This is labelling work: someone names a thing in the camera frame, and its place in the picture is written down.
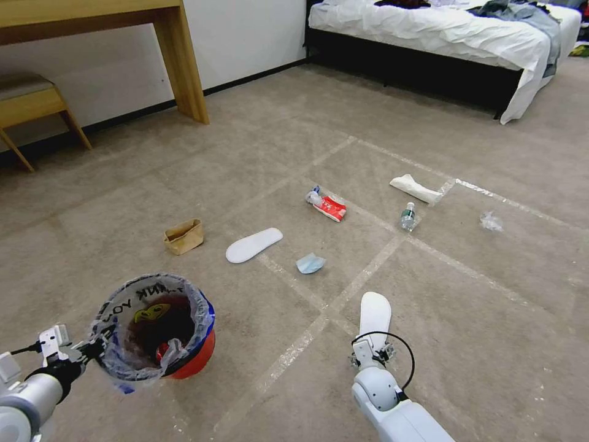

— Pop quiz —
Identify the clear printed bin liner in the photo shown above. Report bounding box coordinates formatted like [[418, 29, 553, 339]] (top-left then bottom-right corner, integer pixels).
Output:
[[90, 273, 216, 396]]

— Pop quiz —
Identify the red trash bin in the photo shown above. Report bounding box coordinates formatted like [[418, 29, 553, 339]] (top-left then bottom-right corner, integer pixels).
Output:
[[120, 294, 217, 380]]

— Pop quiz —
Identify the white slipper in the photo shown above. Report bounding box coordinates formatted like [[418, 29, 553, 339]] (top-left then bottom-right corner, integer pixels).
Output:
[[357, 290, 393, 355], [225, 226, 283, 264]]

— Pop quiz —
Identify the blue face mask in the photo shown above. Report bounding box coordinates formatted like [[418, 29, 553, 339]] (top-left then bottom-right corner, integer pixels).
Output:
[[296, 252, 328, 276]]

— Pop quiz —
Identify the clear plastic water bottle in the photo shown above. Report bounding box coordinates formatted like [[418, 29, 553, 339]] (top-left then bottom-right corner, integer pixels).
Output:
[[398, 201, 418, 233]]

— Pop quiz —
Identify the brown paper bag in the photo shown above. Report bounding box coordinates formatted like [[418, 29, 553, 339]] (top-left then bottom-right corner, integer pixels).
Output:
[[163, 218, 204, 257]]

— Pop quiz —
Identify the crumpled clear plastic wrap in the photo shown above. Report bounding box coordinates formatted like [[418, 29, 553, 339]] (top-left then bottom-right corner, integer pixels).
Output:
[[478, 211, 504, 233]]

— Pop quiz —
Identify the white folded paper towel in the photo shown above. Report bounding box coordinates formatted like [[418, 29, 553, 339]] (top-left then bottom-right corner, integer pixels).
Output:
[[389, 173, 444, 206]]

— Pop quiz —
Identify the wooden stool grey cushion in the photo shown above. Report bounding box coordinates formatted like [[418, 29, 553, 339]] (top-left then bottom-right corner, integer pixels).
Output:
[[0, 73, 93, 173]]

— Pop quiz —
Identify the wooden desk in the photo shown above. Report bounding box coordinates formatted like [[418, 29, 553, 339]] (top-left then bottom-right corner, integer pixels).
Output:
[[0, 0, 210, 126]]

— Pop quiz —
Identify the white bed sheet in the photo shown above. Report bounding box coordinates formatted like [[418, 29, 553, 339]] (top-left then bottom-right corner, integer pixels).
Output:
[[307, 0, 582, 126]]

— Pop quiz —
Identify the dark red clothing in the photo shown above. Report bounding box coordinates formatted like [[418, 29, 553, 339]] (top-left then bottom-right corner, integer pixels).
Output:
[[373, 0, 431, 11]]

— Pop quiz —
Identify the grey blue clothing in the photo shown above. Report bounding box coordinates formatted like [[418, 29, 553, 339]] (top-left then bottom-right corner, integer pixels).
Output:
[[465, 0, 563, 78]]

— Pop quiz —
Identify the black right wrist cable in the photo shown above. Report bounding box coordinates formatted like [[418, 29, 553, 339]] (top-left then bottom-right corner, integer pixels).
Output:
[[352, 330, 414, 402]]

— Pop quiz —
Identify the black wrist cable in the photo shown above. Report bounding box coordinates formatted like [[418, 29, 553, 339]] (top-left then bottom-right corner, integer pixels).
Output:
[[8, 341, 43, 356], [352, 330, 414, 402]]

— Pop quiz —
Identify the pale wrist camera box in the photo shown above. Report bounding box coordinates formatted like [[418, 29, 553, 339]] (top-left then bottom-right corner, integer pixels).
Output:
[[353, 339, 374, 368], [38, 325, 71, 359]]

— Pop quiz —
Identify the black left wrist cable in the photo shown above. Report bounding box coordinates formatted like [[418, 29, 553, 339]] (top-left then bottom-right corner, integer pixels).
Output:
[[8, 341, 43, 356]]

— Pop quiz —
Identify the black bed frame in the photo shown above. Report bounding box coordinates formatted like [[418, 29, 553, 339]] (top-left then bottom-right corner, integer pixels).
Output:
[[303, 20, 525, 120]]

